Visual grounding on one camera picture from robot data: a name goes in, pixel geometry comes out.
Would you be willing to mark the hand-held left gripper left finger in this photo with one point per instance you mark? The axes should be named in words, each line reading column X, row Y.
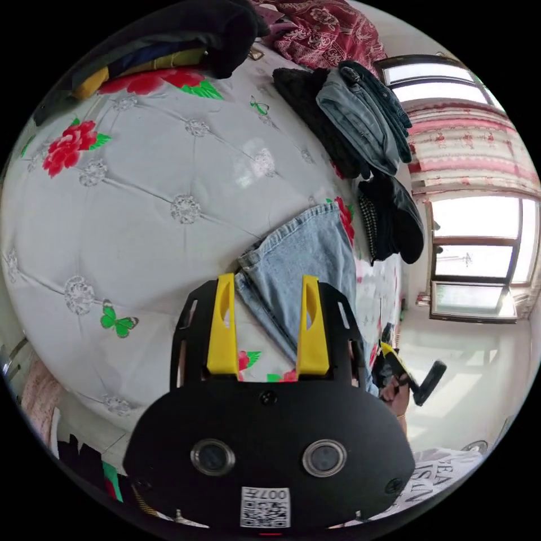
column 220, row 338

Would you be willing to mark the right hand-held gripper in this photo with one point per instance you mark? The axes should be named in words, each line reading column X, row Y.
column 388, row 367

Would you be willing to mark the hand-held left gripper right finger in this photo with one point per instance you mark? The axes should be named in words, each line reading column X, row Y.
column 313, row 346

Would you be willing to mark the light blue jeans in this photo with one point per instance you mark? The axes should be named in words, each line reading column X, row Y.
column 296, row 262

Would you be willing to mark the person's right hand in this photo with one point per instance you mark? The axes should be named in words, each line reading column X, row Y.
column 394, row 395

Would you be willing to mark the person's body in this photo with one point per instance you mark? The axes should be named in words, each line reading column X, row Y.
column 439, row 473

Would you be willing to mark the bed with flowered white sheet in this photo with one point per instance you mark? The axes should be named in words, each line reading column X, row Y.
column 169, row 203

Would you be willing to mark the pink striped flowered curtain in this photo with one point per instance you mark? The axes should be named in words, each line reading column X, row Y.
column 469, row 139

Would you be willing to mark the pile of denim and black clothes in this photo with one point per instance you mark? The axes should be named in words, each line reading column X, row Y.
column 359, row 122

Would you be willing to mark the pile of dark and yellow clothes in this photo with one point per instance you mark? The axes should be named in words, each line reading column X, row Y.
column 177, row 38

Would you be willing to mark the red patterned blanket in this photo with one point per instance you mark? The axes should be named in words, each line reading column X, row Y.
column 325, row 34

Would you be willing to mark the window with dark frame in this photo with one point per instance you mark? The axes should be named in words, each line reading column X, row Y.
column 473, row 249
column 431, row 78

